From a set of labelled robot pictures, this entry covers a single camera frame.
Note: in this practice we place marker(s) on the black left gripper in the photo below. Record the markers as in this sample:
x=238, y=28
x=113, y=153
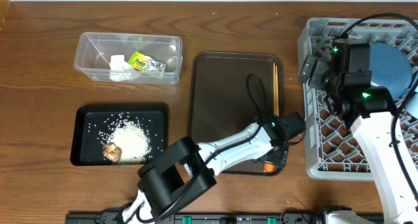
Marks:
x=281, y=160

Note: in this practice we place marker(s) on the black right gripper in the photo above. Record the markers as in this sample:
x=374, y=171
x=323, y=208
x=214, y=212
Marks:
x=321, y=66

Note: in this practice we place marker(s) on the wooden chopstick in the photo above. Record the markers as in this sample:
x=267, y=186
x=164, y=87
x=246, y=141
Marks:
x=275, y=90
x=278, y=92

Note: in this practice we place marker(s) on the orange carrot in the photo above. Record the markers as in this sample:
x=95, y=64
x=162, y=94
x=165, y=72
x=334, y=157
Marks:
x=269, y=167

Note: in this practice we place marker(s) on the dark blue large bowl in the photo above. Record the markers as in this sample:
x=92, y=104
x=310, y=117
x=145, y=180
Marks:
x=390, y=69

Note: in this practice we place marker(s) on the light blue small bowl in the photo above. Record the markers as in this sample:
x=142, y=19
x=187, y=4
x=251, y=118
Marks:
x=412, y=106

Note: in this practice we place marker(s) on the pile of white rice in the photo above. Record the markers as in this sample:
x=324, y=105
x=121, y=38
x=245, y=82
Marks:
x=140, y=135

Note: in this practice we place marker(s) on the green foil snack wrapper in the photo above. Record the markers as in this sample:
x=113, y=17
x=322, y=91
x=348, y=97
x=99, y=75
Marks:
x=142, y=62

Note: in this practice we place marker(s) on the white tissue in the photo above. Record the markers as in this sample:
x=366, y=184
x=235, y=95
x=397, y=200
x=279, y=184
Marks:
x=120, y=70

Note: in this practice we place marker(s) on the brown food scrap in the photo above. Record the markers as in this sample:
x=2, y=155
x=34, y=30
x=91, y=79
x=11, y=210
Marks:
x=112, y=152

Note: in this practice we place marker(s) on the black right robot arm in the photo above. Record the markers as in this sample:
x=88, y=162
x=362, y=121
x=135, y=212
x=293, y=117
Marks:
x=370, y=113

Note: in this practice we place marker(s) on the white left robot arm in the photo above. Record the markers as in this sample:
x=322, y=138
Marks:
x=186, y=170

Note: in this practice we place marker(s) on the grey dishwasher rack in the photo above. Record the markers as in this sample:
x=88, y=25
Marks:
x=331, y=152

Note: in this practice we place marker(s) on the brown serving tray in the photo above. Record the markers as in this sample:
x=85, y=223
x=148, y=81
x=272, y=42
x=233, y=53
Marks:
x=229, y=91

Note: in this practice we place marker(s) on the black plastic tray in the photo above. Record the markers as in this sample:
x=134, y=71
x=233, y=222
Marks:
x=80, y=120

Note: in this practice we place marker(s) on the clear plastic container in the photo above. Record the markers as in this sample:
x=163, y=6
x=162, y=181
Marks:
x=95, y=49

